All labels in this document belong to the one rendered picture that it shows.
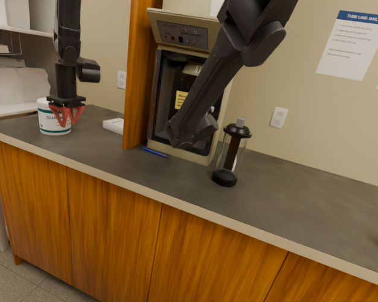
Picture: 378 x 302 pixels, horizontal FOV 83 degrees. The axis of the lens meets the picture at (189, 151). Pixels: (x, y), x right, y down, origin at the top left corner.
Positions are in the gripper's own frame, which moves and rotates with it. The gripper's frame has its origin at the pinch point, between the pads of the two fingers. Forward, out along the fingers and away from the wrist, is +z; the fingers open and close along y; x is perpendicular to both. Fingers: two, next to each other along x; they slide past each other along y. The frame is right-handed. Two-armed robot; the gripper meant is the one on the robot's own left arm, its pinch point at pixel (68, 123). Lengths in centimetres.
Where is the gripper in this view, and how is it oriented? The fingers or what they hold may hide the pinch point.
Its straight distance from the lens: 85.8
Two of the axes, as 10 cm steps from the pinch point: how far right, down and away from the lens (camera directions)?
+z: -1.7, 9.0, 3.9
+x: -9.3, -2.8, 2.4
